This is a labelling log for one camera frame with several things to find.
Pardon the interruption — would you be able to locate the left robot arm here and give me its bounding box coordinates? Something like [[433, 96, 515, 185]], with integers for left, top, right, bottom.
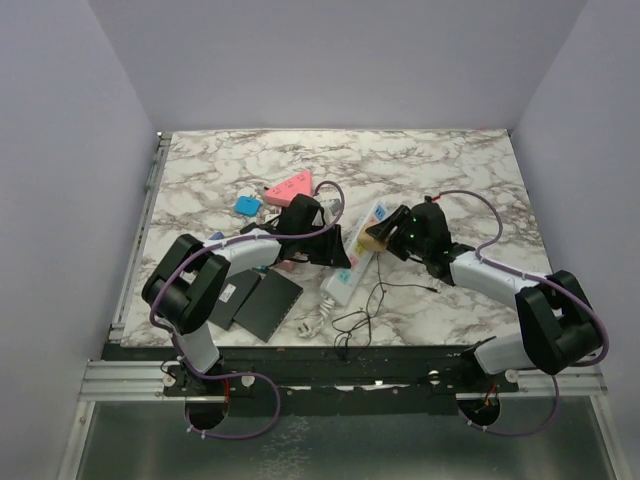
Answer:
[[142, 194, 350, 395]]

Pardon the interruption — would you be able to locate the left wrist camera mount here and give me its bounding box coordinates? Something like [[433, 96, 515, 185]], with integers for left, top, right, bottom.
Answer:
[[329, 199, 344, 214]]

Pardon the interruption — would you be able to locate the blue plug adapter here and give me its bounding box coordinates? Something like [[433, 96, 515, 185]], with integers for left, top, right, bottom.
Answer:
[[235, 196, 262, 217]]

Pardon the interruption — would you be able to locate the white cord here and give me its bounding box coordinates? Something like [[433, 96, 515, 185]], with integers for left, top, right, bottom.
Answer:
[[298, 294, 336, 341]]

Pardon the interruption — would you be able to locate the right black flat box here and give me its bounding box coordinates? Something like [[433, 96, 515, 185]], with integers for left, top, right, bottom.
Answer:
[[234, 271, 303, 342]]

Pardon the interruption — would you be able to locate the left black flat box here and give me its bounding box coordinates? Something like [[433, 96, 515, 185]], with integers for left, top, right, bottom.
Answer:
[[209, 270, 262, 330]]

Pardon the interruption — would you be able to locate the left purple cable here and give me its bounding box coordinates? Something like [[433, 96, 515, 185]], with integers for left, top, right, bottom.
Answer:
[[149, 180, 346, 441]]

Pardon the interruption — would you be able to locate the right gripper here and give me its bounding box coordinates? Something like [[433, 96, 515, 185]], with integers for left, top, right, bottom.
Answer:
[[367, 205, 429, 261]]

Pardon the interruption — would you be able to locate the orange tan plug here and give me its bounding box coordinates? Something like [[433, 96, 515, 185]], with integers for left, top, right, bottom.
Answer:
[[358, 229, 387, 252]]

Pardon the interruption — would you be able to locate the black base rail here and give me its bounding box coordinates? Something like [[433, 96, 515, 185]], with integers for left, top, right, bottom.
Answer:
[[99, 342, 581, 417]]

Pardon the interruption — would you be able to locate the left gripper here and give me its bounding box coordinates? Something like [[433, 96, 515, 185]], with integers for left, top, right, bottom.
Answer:
[[296, 223, 348, 268]]

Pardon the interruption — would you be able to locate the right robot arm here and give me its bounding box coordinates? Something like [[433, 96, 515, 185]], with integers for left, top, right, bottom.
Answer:
[[366, 198, 606, 391]]

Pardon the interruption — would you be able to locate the pink cube socket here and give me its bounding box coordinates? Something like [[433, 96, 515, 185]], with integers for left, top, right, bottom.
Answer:
[[274, 260, 298, 272]]

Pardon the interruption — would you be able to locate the purple cable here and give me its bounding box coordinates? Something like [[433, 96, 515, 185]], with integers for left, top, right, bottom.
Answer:
[[432, 189, 611, 436], [149, 180, 346, 441]]

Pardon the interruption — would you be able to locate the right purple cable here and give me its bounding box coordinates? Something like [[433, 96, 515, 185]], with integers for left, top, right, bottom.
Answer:
[[432, 189, 611, 436]]

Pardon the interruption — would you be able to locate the black flat box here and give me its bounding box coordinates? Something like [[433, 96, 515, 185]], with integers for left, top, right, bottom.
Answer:
[[234, 271, 303, 342], [209, 270, 262, 330]]

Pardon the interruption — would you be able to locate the pink triangular power strip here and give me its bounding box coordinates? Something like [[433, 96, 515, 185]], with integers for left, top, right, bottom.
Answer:
[[264, 171, 313, 207]]

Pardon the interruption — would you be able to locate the white power strip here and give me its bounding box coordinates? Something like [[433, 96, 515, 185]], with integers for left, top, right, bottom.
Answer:
[[320, 199, 388, 310]]

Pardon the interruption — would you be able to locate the thin black cable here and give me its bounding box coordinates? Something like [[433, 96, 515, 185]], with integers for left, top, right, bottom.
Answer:
[[332, 249, 441, 359]]

